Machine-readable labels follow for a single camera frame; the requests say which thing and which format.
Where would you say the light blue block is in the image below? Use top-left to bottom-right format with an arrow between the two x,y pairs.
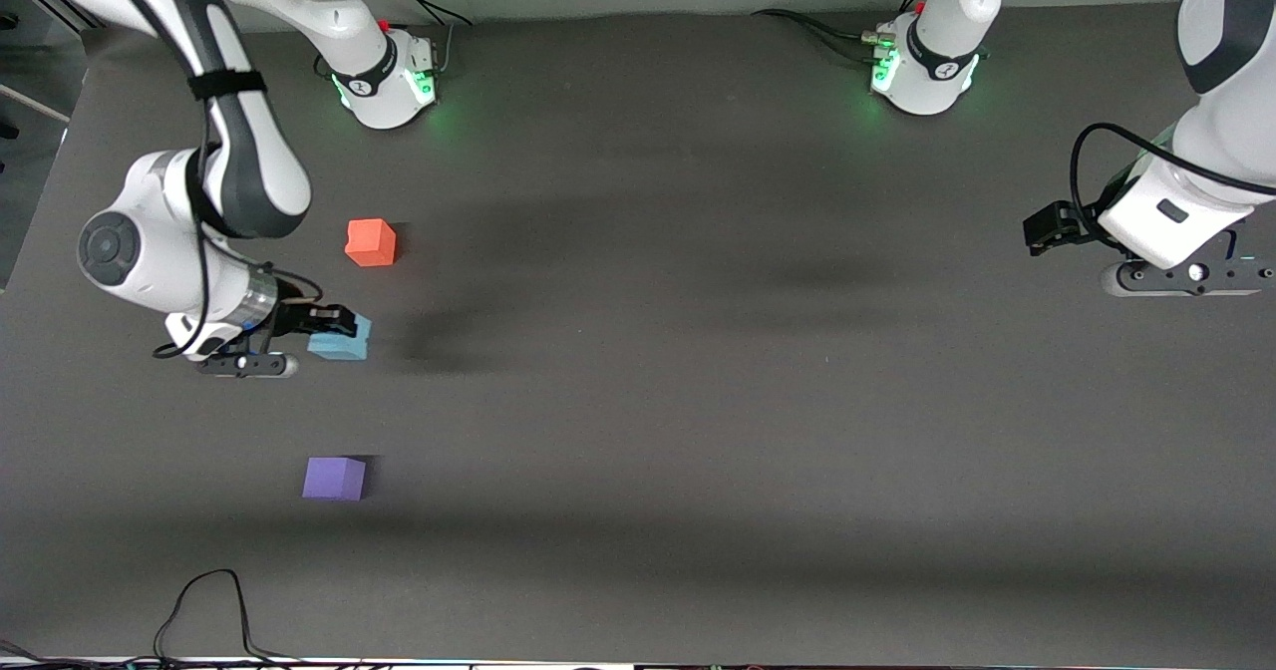
307,313 -> 372,362

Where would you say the orange block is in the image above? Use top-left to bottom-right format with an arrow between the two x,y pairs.
345,218 -> 398,268

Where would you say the purple block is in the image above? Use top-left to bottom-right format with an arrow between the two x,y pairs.
302,457 -> 367,502

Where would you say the black strap on arm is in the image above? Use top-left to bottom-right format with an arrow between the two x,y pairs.
187,70 -> 268,103

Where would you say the thin black looped cable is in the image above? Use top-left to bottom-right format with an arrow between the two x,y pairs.
150,568 -> 300,667

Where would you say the black left arm base cable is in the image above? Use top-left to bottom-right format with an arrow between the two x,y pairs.
753,0 -> 933,63

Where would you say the black arm base cable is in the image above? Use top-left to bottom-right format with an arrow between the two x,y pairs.
377,0 -> 473,78
753,0 -> 933,63

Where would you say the black right arm base cable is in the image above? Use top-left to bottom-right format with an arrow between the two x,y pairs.
377,0 -> 473,78

